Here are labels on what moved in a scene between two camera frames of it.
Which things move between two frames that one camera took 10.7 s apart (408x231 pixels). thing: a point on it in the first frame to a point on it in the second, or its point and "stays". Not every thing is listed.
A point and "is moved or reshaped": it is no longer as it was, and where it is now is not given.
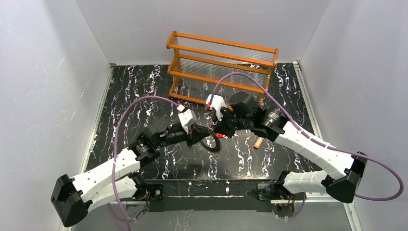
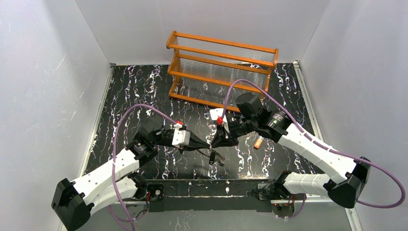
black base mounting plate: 207,194 stays
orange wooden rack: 203,67 stays
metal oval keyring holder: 211,144 is moved or reshaped
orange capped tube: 258,142 stays
